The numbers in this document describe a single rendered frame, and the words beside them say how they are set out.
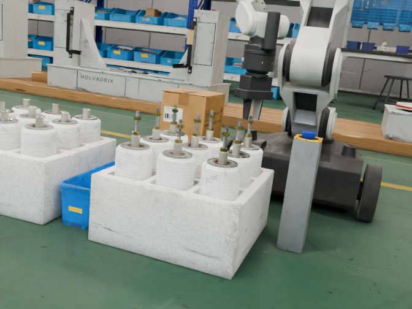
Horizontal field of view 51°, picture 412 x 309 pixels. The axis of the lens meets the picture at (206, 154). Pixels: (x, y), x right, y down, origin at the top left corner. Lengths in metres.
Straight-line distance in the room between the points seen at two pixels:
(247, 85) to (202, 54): 2.11
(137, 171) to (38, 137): 0.31
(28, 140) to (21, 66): 3.23
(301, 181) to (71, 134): 0.69
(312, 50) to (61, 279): 0.99
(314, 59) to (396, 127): 1.69
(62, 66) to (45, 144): 2.58
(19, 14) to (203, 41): 1.88
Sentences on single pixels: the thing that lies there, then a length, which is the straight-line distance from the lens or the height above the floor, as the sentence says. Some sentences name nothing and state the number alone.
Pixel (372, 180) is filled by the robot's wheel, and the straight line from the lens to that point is 1.50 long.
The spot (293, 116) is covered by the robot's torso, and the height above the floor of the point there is 0.30.
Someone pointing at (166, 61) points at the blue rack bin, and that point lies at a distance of 6.28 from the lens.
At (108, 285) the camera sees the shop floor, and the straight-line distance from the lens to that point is 0.98.
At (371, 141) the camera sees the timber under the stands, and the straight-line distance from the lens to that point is 2.99.
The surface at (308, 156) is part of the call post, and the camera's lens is 1.15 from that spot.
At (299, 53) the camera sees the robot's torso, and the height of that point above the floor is 0.53.
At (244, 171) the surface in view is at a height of 0.22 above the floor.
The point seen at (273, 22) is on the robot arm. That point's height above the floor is 0.60.
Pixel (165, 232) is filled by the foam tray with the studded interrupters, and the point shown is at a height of 0.08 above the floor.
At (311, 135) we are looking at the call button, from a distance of 1.16.
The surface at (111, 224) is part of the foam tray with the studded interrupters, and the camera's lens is 1.12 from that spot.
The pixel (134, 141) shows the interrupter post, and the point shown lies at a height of 0.27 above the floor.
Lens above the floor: 0.51
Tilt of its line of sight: 13 degrees down
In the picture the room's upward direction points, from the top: 6 degrees clockwise
